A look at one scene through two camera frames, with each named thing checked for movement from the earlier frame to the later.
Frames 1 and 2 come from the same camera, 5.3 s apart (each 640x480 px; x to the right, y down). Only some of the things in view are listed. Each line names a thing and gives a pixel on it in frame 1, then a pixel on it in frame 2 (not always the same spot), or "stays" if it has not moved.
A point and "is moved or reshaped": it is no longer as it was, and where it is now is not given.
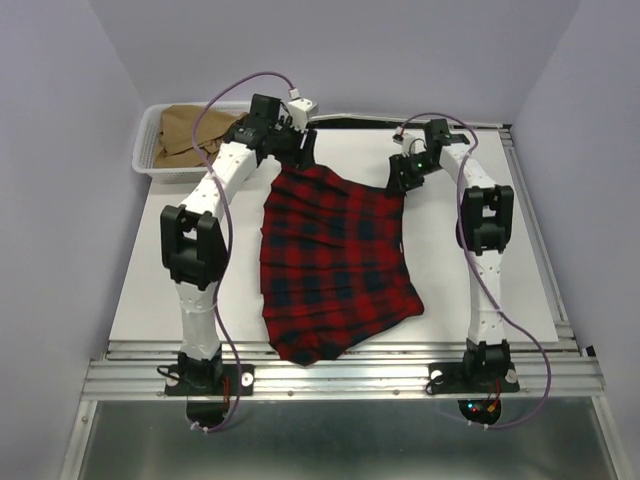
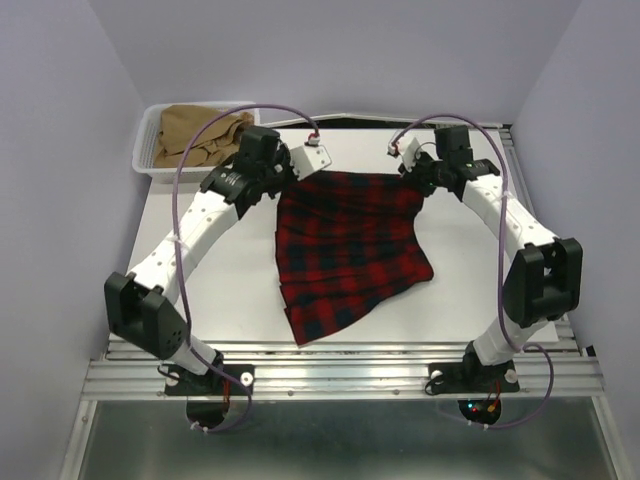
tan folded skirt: (176, 129) stays
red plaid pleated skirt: (333, 267) is moved or reshaped
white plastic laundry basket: (147, 144) stays
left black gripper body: (286, 142) to (277, 177)
